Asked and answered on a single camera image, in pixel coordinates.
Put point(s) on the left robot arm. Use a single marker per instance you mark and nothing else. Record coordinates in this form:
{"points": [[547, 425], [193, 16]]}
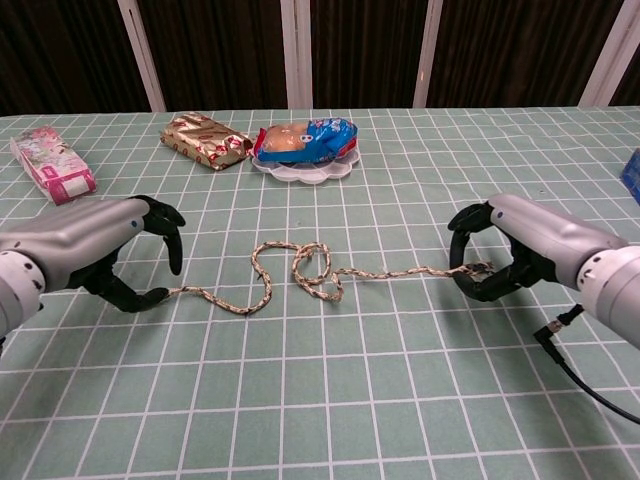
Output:
{"points": [[15, 295]]}

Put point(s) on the white frame post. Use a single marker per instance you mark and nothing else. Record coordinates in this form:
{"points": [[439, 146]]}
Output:
{"points": [[427, 52], [296, 52], [610, 52], [142, 52]]}

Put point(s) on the green checkered tablecloth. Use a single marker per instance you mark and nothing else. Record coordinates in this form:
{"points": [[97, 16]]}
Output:
{"points": [[320, 300]]}

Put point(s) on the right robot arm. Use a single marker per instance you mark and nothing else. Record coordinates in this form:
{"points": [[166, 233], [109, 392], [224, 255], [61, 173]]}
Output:
{"points": [[612, 290]]}

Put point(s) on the gold foil snack pack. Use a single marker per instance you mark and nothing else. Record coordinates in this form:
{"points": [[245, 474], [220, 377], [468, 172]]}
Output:
{"points": [[205, 140]]}

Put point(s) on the pink floral box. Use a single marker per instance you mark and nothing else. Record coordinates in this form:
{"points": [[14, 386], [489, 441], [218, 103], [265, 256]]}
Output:
{"points": [[52, 165]]}

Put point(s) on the orange blue biscuit box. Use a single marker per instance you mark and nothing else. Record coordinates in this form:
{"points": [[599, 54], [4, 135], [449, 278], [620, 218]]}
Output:
{"points": [[632, 175]]}

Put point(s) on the white flower-shaped plate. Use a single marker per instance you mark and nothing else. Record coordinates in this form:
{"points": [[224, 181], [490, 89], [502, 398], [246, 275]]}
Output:
{"points": [[305, 167]]}

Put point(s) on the blue bread snack bag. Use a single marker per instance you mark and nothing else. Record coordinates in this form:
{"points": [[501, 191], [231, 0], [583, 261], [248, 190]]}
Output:
{"points": [[307, 141]]}

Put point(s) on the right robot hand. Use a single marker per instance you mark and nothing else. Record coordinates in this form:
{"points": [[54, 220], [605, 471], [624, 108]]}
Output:
{"points": [[530, 245]]}

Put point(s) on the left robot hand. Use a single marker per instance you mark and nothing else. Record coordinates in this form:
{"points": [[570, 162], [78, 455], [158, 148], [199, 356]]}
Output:
{"points": [[100, 245]]}

